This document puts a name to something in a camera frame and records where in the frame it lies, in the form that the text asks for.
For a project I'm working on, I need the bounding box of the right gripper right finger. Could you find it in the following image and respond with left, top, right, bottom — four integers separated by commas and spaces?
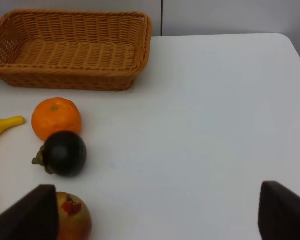
258, 181, 300, 240

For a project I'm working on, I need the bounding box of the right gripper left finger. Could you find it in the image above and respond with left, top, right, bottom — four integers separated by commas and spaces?
0, 185, 59, 240

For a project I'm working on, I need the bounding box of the red pomegranate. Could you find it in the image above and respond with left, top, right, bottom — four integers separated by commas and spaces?
56, 192, 92, 240

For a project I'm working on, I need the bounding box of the dark purple mangosteen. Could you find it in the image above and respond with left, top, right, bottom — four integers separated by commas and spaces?
31, 131, 87, 178

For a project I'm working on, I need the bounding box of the yellow banana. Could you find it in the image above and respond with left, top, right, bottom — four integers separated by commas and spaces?
0, 116, 26, 135

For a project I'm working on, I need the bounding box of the orange mandarin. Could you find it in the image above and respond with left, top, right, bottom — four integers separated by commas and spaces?
31, 97, 82, 142

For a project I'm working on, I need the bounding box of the orange wicker basket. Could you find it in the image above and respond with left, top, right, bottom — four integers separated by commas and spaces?
0, 9, 152, 92

